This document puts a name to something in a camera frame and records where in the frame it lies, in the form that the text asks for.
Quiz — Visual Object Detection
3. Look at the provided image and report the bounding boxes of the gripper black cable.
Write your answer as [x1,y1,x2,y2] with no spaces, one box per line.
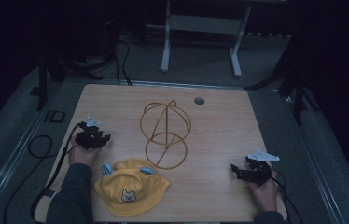
[30,122,83,224]
[270,169,305,224]

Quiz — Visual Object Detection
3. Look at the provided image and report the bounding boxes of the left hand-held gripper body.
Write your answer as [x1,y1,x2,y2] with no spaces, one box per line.
[75,116,105,151]

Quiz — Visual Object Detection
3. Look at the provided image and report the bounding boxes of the gold wire hat stand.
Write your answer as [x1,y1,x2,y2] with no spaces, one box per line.
[139,99,192,171]

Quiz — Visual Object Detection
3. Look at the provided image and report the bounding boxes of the person's left hand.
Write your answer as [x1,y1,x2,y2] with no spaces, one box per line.
[67,135,103,168]

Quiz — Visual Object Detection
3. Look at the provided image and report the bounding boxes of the black metal stand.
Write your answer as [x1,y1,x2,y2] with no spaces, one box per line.
[244,31,321,127]
[29,36,118,112]

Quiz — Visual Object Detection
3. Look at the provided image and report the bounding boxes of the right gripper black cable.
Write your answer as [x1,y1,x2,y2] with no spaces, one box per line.
[270,169,305,224]

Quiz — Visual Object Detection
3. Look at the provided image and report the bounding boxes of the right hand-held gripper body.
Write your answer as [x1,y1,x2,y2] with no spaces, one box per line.
[241,149,281,187]

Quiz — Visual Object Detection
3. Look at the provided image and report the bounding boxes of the white metal desk frame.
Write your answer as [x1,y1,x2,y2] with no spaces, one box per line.
[160,0,253,78]

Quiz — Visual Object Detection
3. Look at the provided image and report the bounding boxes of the black looped floor cable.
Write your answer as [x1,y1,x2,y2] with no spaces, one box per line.
[2,134,54,224]

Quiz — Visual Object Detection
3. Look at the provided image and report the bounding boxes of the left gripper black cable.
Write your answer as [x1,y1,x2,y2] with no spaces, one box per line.
[30,122,83,224]

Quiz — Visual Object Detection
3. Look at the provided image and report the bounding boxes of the person's right hand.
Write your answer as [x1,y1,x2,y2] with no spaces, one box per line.
[247,173,280,214]

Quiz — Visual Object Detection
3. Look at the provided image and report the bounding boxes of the black hanging cables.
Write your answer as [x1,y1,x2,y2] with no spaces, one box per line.
[112,18,133,87]

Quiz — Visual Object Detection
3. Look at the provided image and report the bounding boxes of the yellow bear bucket hat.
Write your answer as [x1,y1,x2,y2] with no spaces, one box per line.
[93,157,172,217]

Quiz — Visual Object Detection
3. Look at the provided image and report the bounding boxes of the black rectangular floor bracket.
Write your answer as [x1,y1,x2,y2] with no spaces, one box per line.
[43,109,67,123]

